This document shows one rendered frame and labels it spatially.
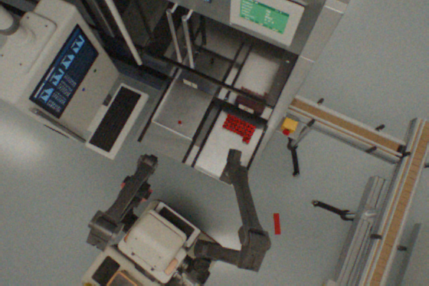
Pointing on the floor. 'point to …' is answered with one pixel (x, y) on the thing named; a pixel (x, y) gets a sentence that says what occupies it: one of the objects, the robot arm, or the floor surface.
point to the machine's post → (308, 56)
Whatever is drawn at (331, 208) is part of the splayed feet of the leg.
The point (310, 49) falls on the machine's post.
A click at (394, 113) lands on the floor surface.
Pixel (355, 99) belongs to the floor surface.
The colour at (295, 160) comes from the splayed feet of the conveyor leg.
